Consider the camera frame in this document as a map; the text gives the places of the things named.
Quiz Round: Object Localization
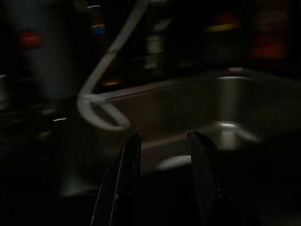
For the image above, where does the dark bottle with white label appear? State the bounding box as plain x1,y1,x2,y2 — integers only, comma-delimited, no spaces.
141,0,174,71

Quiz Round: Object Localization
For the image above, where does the stainless steel sink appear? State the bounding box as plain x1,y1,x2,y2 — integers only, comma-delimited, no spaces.
60,67,301,196

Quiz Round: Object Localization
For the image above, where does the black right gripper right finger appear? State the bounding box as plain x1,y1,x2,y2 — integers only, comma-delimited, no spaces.
187,129,247,226

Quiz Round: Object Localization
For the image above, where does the dark bottle with yellow label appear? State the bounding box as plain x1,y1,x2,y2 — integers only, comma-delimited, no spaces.
204,7,243,64

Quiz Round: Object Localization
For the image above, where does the dark bottle with blue label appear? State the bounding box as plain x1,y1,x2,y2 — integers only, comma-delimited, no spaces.
88,0,111,71

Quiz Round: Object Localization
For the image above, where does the dark bottle with orange label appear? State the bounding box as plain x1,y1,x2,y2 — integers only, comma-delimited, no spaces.
246,0,292,64

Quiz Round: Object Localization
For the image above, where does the grey container with red label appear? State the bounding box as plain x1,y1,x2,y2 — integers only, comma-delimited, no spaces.
9,0,78,101

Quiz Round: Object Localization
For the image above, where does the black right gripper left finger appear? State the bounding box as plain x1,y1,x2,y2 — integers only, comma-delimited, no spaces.
90,132,143,226

